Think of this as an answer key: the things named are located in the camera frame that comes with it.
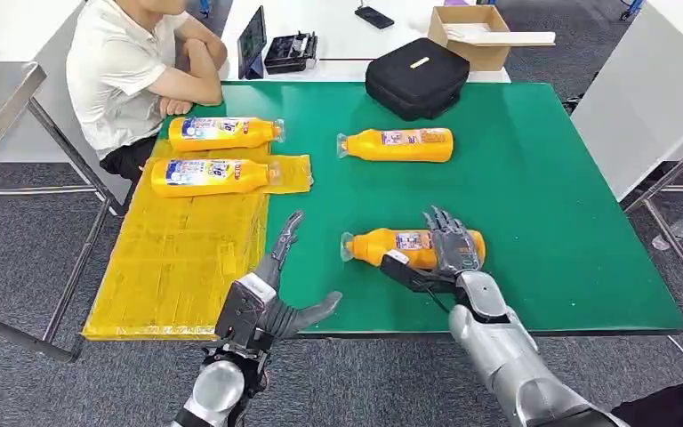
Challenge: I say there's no person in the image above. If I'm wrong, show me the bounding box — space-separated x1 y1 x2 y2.
65 0 229 181

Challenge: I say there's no cardboard box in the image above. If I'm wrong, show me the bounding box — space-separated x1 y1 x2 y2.
427 4 512 72

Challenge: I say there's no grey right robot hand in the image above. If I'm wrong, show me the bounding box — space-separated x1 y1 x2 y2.
379 205 486 294

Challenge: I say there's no yellow sheet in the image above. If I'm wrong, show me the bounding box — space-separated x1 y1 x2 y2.
81 138 314 343

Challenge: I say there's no green table mat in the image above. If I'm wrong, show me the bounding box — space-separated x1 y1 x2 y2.
158 81 683 338

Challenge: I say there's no white flat board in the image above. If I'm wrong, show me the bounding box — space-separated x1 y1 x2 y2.
444 23 557 47

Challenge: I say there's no grey panel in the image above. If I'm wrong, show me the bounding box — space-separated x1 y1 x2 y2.
0 3 133 206

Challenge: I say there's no clear plastic bottle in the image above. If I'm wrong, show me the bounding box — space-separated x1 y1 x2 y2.
651 213 683 253

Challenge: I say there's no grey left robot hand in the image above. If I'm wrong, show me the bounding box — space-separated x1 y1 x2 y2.
213 210 344 353

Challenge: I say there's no dark tablet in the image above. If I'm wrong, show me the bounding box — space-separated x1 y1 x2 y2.
237 5 268 81

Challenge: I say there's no person's hand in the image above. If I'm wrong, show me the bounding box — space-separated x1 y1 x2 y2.
158 96 195 117

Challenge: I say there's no robot black leg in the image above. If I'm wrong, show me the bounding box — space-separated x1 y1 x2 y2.
611 380 683 427

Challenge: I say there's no orange drink bottle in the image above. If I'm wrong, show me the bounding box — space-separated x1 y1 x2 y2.
167 117 286 153
336 127 454 164
340 228 487 271
150 157 284 199

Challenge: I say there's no black tool tray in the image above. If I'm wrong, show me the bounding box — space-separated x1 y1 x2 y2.
263 31 319 76

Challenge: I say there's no black zip case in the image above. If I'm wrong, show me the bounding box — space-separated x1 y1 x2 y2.
365 37 471 122

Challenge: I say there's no white table with steel legs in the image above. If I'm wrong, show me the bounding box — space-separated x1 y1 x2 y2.
569 0 683 313

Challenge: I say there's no black phone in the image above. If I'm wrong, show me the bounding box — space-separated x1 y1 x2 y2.
354 5 396 30

